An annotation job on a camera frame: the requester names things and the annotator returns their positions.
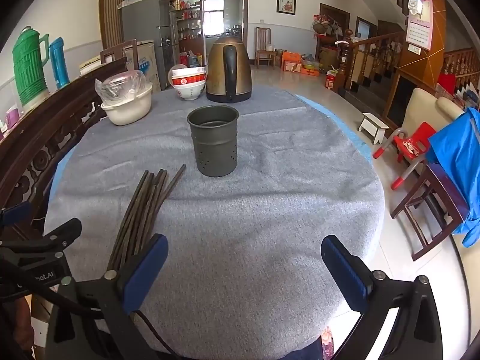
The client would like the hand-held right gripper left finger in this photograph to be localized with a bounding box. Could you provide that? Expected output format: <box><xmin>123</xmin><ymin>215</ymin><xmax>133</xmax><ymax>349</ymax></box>
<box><xmin>47</xmin><ymin>233</ymin><xmax>169</xmax><ymax>360</ymax></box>

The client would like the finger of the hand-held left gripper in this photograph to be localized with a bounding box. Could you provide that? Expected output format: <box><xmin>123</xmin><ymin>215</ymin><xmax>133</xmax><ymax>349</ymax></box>
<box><xmin>0</xmin><ymin>202</ymin><xmax>32</xmax><ymax>229</ymax></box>
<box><xmin>0</xmin><ymin>217</ymin><xmax>82</xmax><ymax>261</ymax></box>

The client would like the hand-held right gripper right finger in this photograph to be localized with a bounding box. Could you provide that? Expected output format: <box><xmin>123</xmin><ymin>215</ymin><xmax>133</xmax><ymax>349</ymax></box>
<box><xmin>320</xmin><ymin>235</ymin><xmax>445</xmax><ymax>360</ymax></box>

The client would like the bundle of dark chopsticks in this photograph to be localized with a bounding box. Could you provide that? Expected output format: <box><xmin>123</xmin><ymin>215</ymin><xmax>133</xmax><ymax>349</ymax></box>
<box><xmin>106</xmin><ymin>164</ymin><xmax>187</xmax><ymax>272</ymax></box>

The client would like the dark metal chopstick holder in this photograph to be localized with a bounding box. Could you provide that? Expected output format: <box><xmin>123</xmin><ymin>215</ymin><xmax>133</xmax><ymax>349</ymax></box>
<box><xmin>187</xmin><ymin>105</ymin><xmax>240</xmax><ymax>178</ymax></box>

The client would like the person's left forearm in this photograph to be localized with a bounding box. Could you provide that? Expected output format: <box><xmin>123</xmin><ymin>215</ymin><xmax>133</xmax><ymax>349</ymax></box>
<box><xmin>0</xmin><ymin>296</ymin><xmax>32</xmax><ymax>357</ymax></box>

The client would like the dark carved wooden sideboard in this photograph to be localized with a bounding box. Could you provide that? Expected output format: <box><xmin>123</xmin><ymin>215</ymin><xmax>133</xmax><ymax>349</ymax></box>
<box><xmin>0</xmin><ymin>57</ymin><xmax>139</xmax><ymax>241</ymax></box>

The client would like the purple plastic cup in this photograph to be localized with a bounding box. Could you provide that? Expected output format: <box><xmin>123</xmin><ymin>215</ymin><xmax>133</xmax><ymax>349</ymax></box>
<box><xmin>5</xmin><ymin>107</ymin><xmax>21</xmax><ymax>130</ymax></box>

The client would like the grey table cloth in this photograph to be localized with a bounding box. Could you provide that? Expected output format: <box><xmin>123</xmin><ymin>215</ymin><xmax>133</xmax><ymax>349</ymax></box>
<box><xmin>44</xmin><ymin>84</ymin><xmax>386</xmax><ymax>360</ymax></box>

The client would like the dark wooden chair purple seat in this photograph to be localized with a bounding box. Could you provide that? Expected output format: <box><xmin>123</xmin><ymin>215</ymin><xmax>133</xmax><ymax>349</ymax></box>
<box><xmin>390</xmin><ymin>163</ymin><xmax>469</xmax><ymax>262</ymax></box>

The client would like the white plastic basin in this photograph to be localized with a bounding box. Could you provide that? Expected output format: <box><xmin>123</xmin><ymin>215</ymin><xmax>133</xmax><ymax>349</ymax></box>
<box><xmin>100</xmin><ymin>84</ymin><xmax>154</xmax><ymax>126</ymax></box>

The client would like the red child chair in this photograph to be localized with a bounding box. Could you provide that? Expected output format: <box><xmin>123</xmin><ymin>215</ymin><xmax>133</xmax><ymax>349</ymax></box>
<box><xmin>373</xmin><ymin>122</ymin><xmax>437</xmax><ymax>191</ymax></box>

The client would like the green thermos jug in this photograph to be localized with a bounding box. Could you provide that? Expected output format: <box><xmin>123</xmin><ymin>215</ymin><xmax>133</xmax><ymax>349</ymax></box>
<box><xmin>12</xmin><ymin>26</ymin><xmax>51</xmax><ymax>107</ymax></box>

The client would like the light blue table cover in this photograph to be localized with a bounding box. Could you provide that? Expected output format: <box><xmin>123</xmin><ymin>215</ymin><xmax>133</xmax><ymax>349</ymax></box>
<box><xmin>49</xmin><ymin>92</ymin><xmax>374</xmax><ymax>196</ymax></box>

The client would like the small white stool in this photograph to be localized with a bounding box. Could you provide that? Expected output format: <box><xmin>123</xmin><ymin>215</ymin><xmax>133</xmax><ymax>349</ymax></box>
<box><xmin>358</xmin><ymin>112</ymin><xmax>389</xmax><ymax>145</ymax></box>

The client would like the blue thermos flask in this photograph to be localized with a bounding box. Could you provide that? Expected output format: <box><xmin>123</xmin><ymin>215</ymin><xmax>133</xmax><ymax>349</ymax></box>
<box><xmin>49</xmin><ymin>37</ymin><xmax>71</xmax><ymax>90</ymax></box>

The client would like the blue jacket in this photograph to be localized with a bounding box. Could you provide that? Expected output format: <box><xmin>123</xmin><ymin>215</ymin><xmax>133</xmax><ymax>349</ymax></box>
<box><xmin>427</xmin><ymin>107</ymin><xmax>480</xmax><ymax>248</ymax></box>

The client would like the cream sofa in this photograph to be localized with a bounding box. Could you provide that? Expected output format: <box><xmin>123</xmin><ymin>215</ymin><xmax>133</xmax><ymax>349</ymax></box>
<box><xmin>398</xmin><ymin>87</ymin><xmax>480</xmax><ymax>346</ymax></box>

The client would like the white bowl red band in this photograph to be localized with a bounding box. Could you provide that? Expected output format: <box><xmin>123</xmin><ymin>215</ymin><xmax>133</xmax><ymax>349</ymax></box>
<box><xmin>172</xmin><ymin>76</ymin><xmax>208</xmax><ymax>101</ymax></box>

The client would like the white chest freezer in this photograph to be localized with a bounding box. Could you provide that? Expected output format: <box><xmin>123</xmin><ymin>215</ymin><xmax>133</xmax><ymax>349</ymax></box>
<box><xmin>79</xmin><ymin>40</ymin><xmax>163</xmax><ymax>91</ymax></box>

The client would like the brown wooden chair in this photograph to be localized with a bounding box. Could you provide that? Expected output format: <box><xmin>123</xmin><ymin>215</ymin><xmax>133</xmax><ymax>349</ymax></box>
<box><xmin>100</xmin><ymin>39</ymin><xmax>139</xmax><ymax>64</ymax></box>

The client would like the brass electric kettle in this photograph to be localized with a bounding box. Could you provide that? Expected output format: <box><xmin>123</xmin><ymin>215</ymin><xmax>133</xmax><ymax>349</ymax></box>
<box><xmin>206</xmin><ymin>33</ymin><xmax>253</xmax><ymax>103</ymax></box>

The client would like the orange cardboard box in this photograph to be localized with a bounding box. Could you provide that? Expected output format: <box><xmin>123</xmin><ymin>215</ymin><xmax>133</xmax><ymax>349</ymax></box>
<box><xmin>282</xmin><ymin>52</ymin><xmax>303</xmax><ymax>74</ymax></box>

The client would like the wooden stair railing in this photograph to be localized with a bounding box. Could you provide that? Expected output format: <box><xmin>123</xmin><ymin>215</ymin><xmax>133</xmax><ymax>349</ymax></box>
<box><xmin>343</xmin><ymin>0</ymin><xmax>480</xmax><ymax>94</ymax></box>

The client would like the orange wooden pillar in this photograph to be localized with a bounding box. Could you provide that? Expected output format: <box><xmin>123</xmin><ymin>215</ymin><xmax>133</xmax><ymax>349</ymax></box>
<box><xmin>397</xmin><ymin>0</ymin><xmax>447</xmax><ymax>79</ymax></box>

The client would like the grey refrigerator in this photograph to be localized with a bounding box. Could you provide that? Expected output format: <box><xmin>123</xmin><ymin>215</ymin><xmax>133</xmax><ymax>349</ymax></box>
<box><xmin>120</xmin><ymin>0</ymin><xmax>180</xmax><ymax>91</ymax></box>

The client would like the hanging woven basket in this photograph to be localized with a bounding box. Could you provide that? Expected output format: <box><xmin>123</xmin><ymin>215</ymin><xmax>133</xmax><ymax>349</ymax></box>
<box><xmin>313</xmin><ymin>15</ymin><xmax>340</xmax><ymax>36</ymax></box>

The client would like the shelf with bottles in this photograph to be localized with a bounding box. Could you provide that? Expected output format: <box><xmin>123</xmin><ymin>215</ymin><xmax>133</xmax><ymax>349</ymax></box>
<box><xmin>170</xmin><ymin>0</ymin><xmax>203</xmax><ymax>51</ymax></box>

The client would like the light wooden chair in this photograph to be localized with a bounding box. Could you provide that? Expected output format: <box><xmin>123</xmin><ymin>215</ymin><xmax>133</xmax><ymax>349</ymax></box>
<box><xmin>256</xmin><ymin>27</ymin><xmax>277</xmax><ymax>69</ymax></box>

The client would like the brown wooden door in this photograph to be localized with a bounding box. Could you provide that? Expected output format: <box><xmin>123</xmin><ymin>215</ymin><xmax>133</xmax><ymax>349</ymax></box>
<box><xmin>319</xmin><ymin>3</ymin><xmax>351</xmax><ymax>59</ymax></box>

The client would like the black cable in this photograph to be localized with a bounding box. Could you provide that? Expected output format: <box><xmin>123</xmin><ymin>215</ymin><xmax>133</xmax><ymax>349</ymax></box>
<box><xmin>131</xmin><ymin>309</ymin><xmax>177</xmax><ymax>355</ymax></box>

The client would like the wall calendar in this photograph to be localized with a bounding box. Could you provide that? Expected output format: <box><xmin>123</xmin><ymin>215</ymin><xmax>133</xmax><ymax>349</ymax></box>
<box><xmin>406</xmin><ymin>0</ymin><xmax>434</xmax><ymax>51</ymax></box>

